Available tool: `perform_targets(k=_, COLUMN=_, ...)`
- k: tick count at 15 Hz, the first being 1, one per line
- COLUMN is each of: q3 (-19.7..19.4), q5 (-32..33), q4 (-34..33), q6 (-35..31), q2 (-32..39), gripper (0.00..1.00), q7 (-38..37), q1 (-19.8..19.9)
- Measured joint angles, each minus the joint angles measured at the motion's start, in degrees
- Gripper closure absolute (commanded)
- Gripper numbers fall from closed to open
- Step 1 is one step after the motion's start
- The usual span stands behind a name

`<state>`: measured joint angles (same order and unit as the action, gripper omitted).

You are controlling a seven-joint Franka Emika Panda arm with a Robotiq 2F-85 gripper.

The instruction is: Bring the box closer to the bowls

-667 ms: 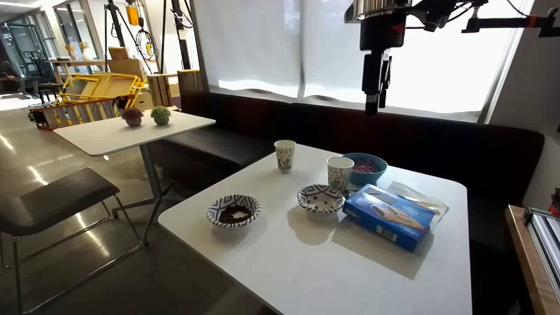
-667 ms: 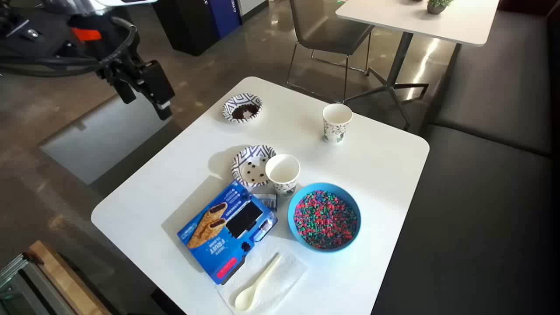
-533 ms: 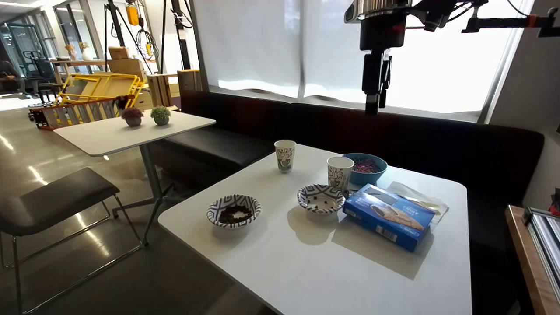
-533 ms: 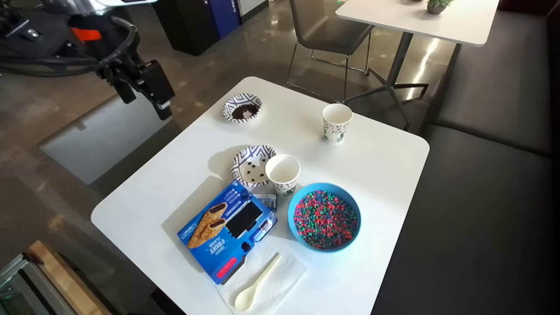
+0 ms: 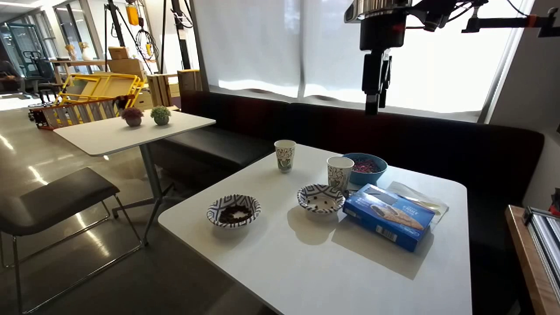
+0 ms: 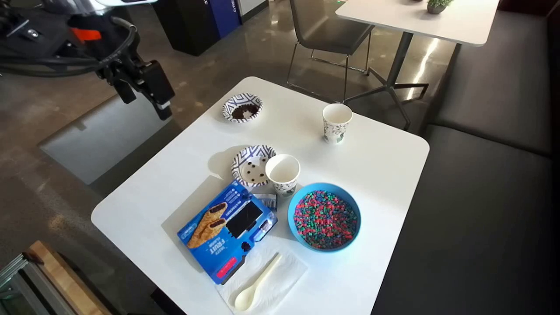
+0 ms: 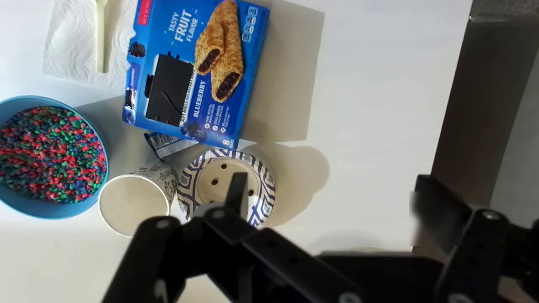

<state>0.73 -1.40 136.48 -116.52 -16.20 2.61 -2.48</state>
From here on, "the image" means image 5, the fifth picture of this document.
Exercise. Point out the dark bench sofa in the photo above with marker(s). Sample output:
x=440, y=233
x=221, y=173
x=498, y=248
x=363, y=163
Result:
x=496, y=163

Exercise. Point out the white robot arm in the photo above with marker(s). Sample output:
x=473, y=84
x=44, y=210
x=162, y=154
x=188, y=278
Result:
x=384, y=24

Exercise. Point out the blue cracker box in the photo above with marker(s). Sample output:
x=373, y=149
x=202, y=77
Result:
x=391, y=215

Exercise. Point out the white window curtain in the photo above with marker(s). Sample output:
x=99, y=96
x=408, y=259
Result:
x=303, y=49

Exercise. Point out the patterned bowl with dark contents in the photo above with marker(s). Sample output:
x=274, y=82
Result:
x=233, y=210

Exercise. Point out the patterned paper cup right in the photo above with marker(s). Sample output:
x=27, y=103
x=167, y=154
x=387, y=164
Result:
x=338, y=171

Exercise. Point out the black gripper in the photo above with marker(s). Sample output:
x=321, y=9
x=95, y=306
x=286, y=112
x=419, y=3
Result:
x=377, y=79

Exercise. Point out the wooden shelf unit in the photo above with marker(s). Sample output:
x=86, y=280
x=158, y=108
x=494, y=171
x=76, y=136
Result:
x=538, y=280

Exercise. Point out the patterned paper cup left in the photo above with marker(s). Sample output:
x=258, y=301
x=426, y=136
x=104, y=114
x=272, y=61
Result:
x=284, y=150

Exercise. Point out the green potted plant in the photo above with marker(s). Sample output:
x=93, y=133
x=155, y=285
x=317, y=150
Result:
x=160, y=115

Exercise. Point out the white plastic spoon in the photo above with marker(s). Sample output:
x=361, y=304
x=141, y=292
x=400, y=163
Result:
x=424, y=203

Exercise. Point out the yellow cart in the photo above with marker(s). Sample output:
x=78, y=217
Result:
x=86, y=98

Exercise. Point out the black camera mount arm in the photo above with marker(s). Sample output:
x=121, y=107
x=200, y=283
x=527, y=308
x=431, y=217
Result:
x=545, y=24

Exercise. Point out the white side table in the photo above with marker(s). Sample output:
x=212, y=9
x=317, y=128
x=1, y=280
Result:
x=113, y=135

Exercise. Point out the patterned paper cup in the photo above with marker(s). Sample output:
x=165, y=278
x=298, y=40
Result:
x=338, y=171
x=284, y=150

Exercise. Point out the blue bowl with red contents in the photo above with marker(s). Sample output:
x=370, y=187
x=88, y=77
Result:
x=366, y=168

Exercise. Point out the patterned bowl near box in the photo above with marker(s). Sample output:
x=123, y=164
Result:
x=319, y=198

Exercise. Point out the clear plastic sheet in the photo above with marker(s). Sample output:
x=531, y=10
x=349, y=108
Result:
x=408, y=191

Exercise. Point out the dark red potted plant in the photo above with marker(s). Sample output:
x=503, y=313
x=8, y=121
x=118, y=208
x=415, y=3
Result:
x=132, y=115

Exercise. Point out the black cushioned chair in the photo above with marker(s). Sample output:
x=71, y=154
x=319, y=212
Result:
x=50, y=205

